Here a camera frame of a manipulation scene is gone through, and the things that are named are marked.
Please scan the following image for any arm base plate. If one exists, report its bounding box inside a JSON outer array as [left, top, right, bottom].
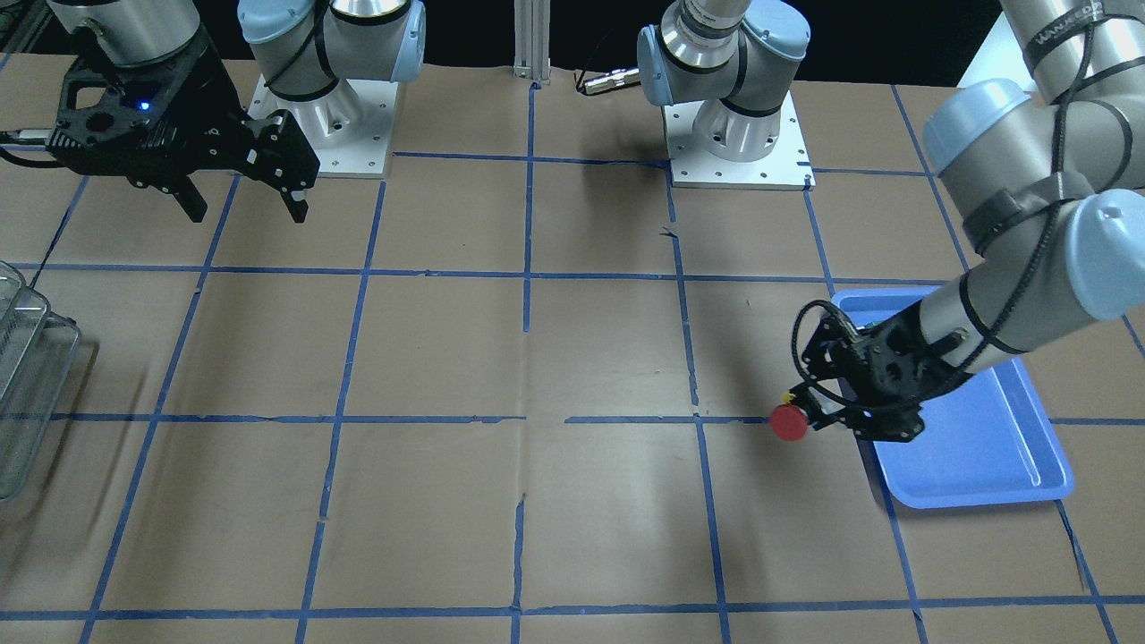
[[250, 78, 403, 180], [662, 93, 818, 191]]

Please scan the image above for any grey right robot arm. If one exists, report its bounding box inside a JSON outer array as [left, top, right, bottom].
[[45, 1, 427, 223]]

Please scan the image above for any red emergency stop button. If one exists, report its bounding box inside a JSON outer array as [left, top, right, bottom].
[[768, 390, 814, 443]]

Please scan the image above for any blue plastic tray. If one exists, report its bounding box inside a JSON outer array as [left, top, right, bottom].
[[831, 286, 1074, 510]]

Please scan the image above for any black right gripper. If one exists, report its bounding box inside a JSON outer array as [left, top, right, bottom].
[[47, 36, 319, 223]]

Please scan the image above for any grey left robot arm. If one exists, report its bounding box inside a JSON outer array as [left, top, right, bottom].
[[769, 1, 1144, 443]]

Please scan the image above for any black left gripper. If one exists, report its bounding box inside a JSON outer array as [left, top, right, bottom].
[[791, 299, 969, 443]]

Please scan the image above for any aluminium frame post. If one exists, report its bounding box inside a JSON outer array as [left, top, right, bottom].
[[513, 0, 551, 84]]

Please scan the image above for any silver wire mesh shelf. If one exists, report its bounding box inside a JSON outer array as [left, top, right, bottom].
[[1, 262, 81, 502]]

